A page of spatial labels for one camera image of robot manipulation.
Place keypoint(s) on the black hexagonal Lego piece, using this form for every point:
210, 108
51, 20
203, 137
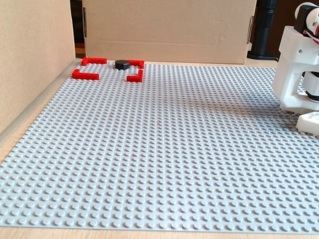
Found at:
122, 64

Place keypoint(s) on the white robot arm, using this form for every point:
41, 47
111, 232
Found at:
291, 74

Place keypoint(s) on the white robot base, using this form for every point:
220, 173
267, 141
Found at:
309, 124

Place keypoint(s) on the grey Lego baseplate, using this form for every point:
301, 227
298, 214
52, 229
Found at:
149, 149

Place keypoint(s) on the black white striped label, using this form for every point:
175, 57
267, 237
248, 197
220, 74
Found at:
250, 30

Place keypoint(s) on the black stand pole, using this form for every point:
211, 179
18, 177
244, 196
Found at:
264, 30

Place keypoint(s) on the red L-shaped Lego bracket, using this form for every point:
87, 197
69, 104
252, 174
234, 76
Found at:
139, 63
96, 60
86, 76
134, 78

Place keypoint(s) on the cardboard box back wall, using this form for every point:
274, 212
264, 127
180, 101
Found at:
149, 32

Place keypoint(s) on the cardboard wall panel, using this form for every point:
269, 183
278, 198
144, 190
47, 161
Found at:
32, 62

